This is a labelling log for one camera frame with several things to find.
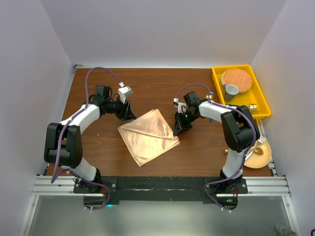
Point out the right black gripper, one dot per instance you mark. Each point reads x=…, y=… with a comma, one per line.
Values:
x=179, y=125

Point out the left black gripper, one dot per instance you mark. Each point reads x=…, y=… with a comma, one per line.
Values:
x=129, y=115

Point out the peach satin napkin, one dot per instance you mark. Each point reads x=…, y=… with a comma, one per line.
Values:
x=148, y=137

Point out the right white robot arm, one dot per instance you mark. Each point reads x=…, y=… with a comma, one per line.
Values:
x=239, y=129

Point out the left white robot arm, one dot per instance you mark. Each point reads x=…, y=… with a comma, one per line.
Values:
x=63, y=144

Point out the gold spoon on table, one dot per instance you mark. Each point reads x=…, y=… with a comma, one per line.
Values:
x=209, y=96

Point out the grey white cup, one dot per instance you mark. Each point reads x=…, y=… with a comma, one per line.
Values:
x=230, y=91

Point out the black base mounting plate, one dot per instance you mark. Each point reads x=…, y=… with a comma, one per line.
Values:
x=184, y=189

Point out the gold black spoon in tray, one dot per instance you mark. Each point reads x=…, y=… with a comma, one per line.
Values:
x=253, y=107

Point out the woven orange round plate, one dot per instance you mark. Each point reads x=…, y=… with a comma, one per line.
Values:
x=237, y=77

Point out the yellow plastic tray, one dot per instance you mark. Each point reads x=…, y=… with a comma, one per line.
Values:
x=253, y=96

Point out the gold spoon on plate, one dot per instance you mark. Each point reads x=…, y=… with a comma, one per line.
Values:
x=257, y=150

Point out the beige round plate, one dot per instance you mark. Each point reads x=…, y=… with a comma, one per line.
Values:
x=256, y=161

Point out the silver fork on plate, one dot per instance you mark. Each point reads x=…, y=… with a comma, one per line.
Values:
x=260, y=141

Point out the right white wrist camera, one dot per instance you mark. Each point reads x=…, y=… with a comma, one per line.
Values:
x=181, y=107

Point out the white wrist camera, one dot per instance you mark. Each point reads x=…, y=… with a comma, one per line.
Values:
x=124, y=92
x=181, y=107

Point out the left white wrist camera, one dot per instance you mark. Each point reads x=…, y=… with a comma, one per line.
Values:
x=124, y=92

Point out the aluminium rail frame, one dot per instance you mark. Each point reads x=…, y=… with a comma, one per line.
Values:
x=55, y=210

